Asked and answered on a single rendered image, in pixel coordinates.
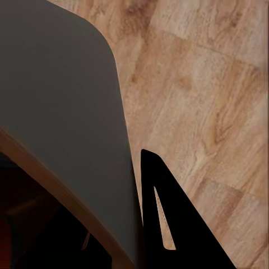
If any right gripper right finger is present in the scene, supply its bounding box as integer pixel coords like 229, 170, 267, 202
141, 148, 236, 269

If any can of soda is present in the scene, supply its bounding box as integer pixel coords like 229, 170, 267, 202
0, 151, 18, 168
0, 214, 25, 269

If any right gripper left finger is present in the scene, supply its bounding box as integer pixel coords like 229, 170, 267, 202
13, 205, 113, 269

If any trash can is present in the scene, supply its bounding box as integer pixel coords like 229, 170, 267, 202
0, 0, 147, 269

